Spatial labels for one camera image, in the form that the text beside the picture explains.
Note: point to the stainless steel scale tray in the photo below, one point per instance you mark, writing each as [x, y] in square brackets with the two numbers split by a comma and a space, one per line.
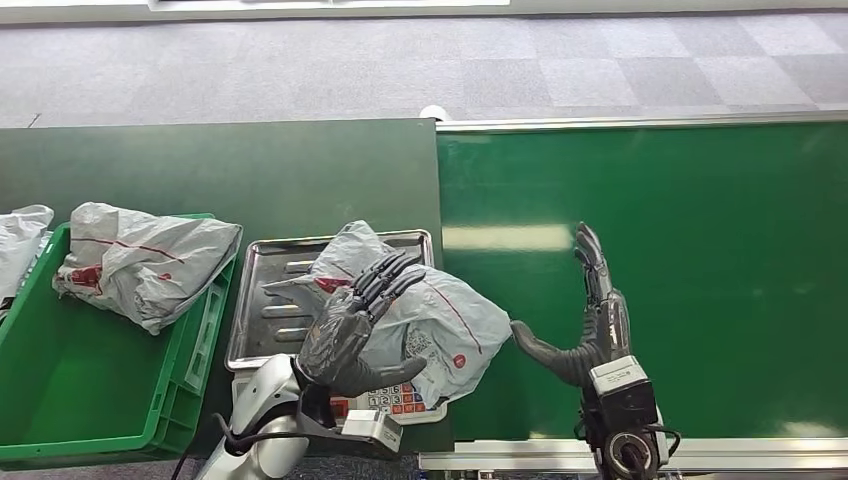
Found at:
[272, 311]

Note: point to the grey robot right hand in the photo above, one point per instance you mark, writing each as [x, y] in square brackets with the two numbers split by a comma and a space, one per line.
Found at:
[606, 331]

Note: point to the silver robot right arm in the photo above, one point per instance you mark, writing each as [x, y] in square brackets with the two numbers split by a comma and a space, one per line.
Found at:
[629, 450]

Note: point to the silver conveyor side rail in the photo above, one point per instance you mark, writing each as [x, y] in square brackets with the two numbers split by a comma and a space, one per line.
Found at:
[517, 454]
[629, 122]

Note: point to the ribbed silver robot left arm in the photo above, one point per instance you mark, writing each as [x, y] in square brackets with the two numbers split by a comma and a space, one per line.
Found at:
[265, 404]

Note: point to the green conveyor belt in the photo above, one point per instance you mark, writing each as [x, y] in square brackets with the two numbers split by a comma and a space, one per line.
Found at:
[696, 232]

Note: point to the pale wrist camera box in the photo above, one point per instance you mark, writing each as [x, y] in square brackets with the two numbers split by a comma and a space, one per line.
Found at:
[619, 384]
[374, 427]

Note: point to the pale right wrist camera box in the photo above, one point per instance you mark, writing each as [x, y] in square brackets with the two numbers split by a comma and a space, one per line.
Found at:
[619, 384]

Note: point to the grey plastic package with barcode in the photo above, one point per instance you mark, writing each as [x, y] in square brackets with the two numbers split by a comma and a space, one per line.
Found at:
[444, 318]

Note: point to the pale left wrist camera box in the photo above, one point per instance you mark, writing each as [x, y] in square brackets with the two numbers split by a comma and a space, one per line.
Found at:
[374, 427]

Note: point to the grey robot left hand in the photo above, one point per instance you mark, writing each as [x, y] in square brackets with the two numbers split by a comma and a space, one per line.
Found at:
[338, 338]

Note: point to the white conveyor roller end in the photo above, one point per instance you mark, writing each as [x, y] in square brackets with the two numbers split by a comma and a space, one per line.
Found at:
[434, 112]

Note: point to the green plastic crate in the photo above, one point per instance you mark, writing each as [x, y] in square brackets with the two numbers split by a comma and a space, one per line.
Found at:
[79, 391]

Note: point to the grey plastic package red stripe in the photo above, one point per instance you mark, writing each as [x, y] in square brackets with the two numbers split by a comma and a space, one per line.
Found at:
[146, 265]

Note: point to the white electronic scale body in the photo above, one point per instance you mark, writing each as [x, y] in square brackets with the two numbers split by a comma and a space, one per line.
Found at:
[404, 403]

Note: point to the white plastic package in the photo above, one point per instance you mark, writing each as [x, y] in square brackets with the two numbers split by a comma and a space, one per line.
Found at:
[20, 245]

